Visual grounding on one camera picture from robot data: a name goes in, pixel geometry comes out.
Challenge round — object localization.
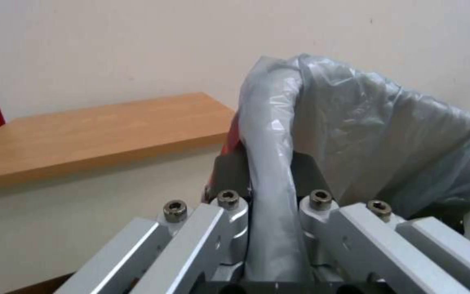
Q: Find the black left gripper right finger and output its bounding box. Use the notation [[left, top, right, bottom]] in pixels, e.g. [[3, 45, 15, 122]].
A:
[[293, 150, 470, 294]]

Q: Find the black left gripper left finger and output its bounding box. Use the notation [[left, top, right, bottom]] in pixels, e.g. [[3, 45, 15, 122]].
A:
[[53, 152, 255, 294]]

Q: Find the grey translucent garbage bag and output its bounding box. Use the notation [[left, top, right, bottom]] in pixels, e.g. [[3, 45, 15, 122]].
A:
[[229, 53, 470, 284]]

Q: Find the red trash can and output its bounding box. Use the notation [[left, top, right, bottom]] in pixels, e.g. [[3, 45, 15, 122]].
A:
[[203, 111, 247, 204]]

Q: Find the wooden table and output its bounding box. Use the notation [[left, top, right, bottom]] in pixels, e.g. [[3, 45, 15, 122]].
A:
[[0, 92, 236, 193]]

